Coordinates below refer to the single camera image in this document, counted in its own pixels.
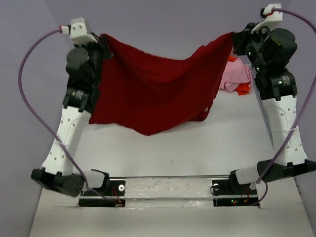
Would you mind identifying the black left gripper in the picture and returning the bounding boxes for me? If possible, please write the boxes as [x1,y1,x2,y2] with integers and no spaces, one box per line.
[74,32,114,87]

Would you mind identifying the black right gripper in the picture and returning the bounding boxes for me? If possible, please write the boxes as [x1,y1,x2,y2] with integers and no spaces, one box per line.
[234,22,273,74]

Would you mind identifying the dark red t shirt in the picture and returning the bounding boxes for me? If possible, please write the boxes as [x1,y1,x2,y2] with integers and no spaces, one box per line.
[89,33,233,136]

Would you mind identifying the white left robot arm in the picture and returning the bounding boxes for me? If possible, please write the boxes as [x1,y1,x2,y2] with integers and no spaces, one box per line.
[31,33,112,197]

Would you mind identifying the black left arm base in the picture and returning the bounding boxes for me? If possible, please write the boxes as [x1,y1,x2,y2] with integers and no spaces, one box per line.
[78,169,126,208]

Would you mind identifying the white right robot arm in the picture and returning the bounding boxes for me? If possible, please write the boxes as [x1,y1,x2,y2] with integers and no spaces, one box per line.
[227,23,316,194]

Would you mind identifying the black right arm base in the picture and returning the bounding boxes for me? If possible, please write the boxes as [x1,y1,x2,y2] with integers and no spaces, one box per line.
[210,171,259,207]

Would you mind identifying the pink t shirt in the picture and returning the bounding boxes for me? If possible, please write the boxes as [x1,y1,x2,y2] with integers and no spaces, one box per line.
[220,58,252,93]

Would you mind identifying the orange t shirt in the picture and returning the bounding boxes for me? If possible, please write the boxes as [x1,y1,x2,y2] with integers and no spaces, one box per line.
[228,56,251,96]

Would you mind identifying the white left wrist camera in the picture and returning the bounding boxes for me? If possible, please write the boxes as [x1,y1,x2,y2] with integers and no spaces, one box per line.
[59,17,97,45]

